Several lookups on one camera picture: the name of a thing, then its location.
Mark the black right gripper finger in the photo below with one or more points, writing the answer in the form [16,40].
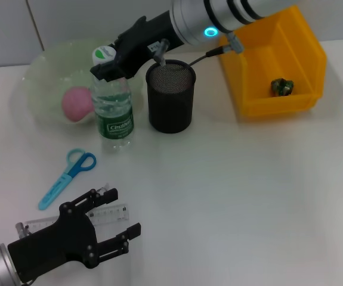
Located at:
[108,72]
[117,47]

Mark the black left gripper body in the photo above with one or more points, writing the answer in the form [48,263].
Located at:
[58,244]

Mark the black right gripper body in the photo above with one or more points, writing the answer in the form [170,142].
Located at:
[147,38]

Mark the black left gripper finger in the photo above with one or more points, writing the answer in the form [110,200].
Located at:
[99,197]
[120,239]

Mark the blue scissors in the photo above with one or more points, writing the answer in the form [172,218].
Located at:
[75,167]

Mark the pink toy peach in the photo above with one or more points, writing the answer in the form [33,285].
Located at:
[77,104]

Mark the clear green-label water bottle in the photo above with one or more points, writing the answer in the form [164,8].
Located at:
[114,119]

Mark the green plastic wrapper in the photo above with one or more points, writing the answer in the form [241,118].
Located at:
[282,87]

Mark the transparent plastic ruler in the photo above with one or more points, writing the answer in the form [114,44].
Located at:
[111,213]

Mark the pale green glass fruit plate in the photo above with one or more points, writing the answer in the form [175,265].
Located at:
[55,74]

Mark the black mesh pen holder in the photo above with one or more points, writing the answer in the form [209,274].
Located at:
[169,98]

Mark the yellow plastic bin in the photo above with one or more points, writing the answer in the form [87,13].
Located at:
[278,59]

